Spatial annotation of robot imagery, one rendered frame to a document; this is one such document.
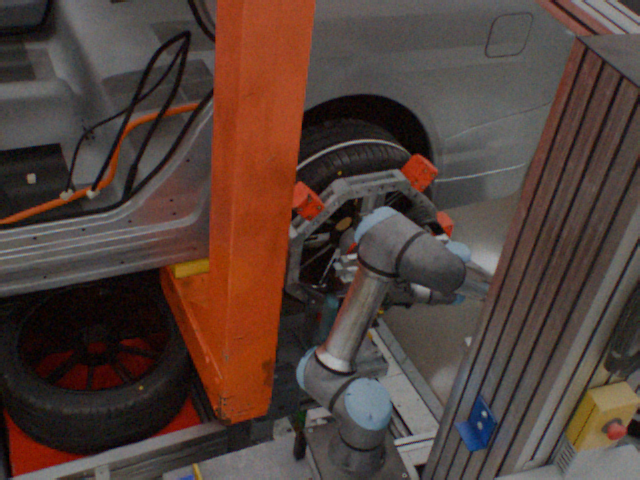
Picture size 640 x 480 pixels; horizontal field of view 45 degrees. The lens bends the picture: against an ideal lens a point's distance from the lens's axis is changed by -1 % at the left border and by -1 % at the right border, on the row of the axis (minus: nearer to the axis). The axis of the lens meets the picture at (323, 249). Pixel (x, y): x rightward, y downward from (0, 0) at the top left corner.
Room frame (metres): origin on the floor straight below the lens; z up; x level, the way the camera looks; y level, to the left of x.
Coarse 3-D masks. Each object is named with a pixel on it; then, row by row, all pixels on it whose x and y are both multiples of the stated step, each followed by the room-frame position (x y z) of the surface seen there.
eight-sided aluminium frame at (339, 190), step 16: (368, 176) 2.04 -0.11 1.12; (384, 176) 2.06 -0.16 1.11; (400, 176) 2.07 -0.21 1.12; (336, 192) 1.95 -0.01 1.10; (352, 192) 1.96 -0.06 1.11; (368, 192) 1.99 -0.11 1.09; (416, 192) 2.08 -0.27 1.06; (336, 208) 1.94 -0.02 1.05; (432, 208) 2.12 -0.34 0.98; (304, 224) 1.89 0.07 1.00; (320, 224) 1.91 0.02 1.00; (288, 240) 1.88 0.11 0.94; (288, 256) 1.87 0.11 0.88; (288, 272) 1.87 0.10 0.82; (288, 288) 1.86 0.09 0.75; (304, 288) 1.91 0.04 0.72; (320, 304) 1.93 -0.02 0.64
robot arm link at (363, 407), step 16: (352, 384) 1.24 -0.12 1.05; (368, 384) 1.25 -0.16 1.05; (336, 400) 1.21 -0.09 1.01; (352, 400) 1.19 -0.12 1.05; (368, 400) 1.20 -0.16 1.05; (384, 400) 1.21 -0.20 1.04; (336, 416) 1.20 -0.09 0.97; (352, 416) 1.17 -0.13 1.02; (368, 416) 1.16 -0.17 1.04; (384, 416) 1.17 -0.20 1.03; (352, 432) 1.16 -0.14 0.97; (368, 432) 1.15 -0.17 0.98; (384, 432) 1.18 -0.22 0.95; (368, 448) 1.16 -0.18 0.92
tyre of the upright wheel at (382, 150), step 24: (336, 120) 2.25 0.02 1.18; (360, 120) 2.30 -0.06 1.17; (312, 144) 2.13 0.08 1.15; (336, 144) 2.12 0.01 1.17; (360, 144) 2.13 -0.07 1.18; (384, 144) 2.18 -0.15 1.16; (312, 168) 2.02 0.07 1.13; (336, 168) 2.02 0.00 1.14; (360, 168) 2.06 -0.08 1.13; (384, 168) 2.11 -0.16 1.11; (432, 192) 2.23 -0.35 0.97
